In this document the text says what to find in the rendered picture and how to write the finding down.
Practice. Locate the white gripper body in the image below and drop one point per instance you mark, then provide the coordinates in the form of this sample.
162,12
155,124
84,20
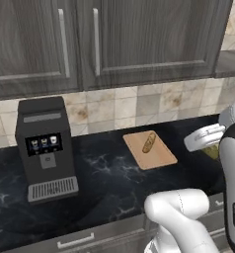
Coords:
203,136

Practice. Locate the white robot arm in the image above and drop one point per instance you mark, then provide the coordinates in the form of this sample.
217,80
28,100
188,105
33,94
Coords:
180,214

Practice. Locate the wooden cutting board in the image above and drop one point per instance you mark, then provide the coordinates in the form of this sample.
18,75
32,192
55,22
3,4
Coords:
155,158

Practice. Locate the olive green object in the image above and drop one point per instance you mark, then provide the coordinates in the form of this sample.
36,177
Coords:
212,151

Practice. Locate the brown baguette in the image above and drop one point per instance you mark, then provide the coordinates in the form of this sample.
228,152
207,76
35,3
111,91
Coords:
148,143

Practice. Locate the grey narrow drawer front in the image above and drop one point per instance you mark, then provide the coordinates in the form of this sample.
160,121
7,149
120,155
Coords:
216,210

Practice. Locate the dark grey wood cupboard door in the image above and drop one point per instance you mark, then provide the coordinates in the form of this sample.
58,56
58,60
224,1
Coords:
27,42
155,36

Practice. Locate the grey wide drawer front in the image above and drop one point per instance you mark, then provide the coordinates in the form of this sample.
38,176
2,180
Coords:
116,235

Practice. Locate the black coffee machine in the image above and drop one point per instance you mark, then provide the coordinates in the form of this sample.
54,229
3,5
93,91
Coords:
45,148

